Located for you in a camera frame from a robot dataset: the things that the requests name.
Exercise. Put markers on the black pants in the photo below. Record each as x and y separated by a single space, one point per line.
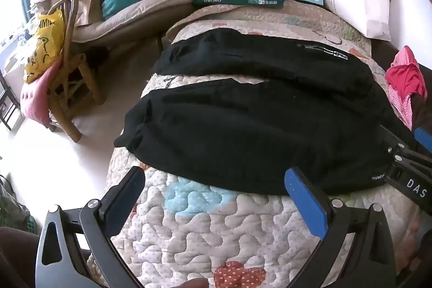
236 126

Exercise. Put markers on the yellow plastic bag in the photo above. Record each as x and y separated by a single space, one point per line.
44 45

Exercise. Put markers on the pink cushion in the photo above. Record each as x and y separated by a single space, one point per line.
35 99

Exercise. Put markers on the green plastic basket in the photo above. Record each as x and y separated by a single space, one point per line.
28 220

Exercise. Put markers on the quilted heart-print blanket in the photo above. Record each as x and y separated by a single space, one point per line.
189 240

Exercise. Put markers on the pink striped cloth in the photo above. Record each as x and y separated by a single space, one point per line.
403 75

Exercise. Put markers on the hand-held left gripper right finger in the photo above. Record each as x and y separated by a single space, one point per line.
303 200

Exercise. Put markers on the wooden chair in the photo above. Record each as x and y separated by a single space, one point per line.
87 78

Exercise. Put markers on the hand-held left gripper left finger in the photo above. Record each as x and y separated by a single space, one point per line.
125 197

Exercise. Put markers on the beige padded cushion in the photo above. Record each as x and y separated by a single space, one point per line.
135 21

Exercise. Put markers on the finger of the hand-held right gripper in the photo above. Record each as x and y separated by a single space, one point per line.
424 139
393 143

